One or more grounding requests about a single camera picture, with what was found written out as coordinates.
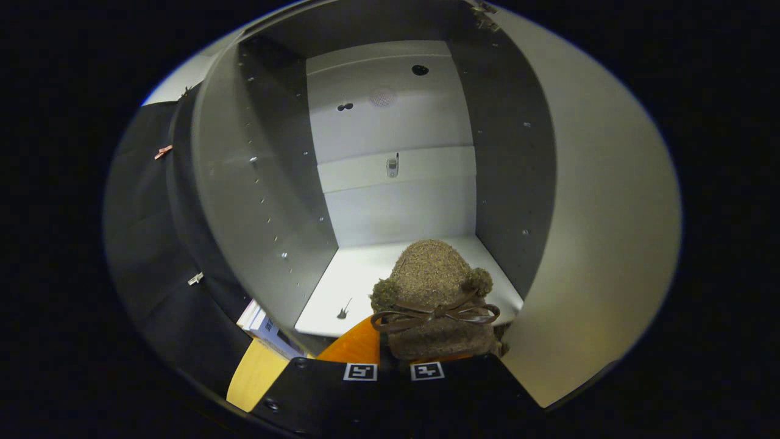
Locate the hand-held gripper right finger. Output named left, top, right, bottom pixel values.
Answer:
left=393, top=352, right=544, bottom=439

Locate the black backdrop cloth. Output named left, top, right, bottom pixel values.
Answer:
left=104, top=85, right=257, bottom=397

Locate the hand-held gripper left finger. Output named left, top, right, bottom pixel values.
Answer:
left=252, top=315, right=395, bottom=439

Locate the grey shoe cabinet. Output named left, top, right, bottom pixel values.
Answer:
left=191, top=0, right=558, bottom=357

